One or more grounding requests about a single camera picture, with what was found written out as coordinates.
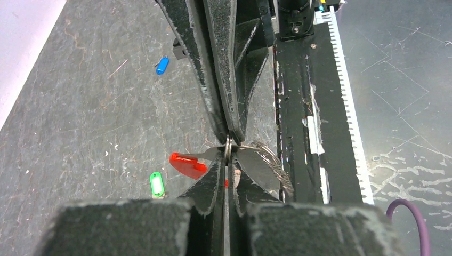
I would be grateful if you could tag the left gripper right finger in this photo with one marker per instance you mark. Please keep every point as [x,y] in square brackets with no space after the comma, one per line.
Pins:
[262,225]

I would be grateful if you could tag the metal key holder red handle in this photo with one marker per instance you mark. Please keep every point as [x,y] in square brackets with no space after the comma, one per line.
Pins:
[256,160]

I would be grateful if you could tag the key with green tag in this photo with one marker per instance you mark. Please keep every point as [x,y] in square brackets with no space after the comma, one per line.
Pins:
[157,185]

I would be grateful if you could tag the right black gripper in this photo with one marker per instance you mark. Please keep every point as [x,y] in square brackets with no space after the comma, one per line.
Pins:
[226,42]

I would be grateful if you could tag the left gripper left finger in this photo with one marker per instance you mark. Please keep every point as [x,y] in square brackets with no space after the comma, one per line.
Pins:
[191,224]

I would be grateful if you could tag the key with blue tag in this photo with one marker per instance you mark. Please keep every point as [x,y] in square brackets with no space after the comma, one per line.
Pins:
[162,65]

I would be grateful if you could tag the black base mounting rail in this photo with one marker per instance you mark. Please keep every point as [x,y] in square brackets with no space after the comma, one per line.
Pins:
[319,142]

